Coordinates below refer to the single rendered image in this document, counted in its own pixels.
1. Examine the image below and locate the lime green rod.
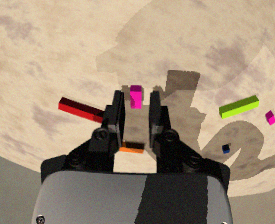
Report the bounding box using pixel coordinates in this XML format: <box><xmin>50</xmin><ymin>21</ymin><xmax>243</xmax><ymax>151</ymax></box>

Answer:
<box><xmin>219</xmin><ymin>95</ymin><xmax>259</xmax><ymax>119</ymax></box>

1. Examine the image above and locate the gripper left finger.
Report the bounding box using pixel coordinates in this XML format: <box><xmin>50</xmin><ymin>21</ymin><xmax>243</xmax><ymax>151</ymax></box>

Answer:
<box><xmin>40</xmin><ymin>90</ymin><xmax>125</xmax><ymax>184</ymax></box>

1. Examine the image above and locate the magenta rod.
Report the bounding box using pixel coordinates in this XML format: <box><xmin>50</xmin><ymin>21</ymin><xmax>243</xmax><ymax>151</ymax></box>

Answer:
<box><xmin>130</xmin><ymin>85</ymin><xmax>141</xmax><ymax>109</ymax></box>
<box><xmin>265</xmin><ymin>110</ymin><xmax>275</xmax><ymax>125</ymax></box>

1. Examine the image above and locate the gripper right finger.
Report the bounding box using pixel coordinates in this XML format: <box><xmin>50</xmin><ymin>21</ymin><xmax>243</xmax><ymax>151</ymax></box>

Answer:
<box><xmin>149</xmin><ymin>91</ymin><xmax>230</xmax><ymax>192</ymax></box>

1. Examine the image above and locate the small blue block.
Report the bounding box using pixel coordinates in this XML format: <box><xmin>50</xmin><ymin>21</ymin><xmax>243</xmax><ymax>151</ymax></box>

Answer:
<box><xmin>222</xmin><ymin>144</ymin><xmax>230</xmax><ymax>154</ymax></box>

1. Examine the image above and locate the red rod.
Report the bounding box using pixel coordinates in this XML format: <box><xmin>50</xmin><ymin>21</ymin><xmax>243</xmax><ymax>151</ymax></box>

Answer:
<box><xmin>58</xmin><ymin>97</ymin><xmax>104</xmax><ymax>123</ymax></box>

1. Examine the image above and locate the orange rod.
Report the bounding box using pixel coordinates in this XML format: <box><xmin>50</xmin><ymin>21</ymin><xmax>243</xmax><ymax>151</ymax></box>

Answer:
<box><xmin>120</xmin><ymin>141</ymin><xmax>144</xmax><ymax>154</ymax></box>

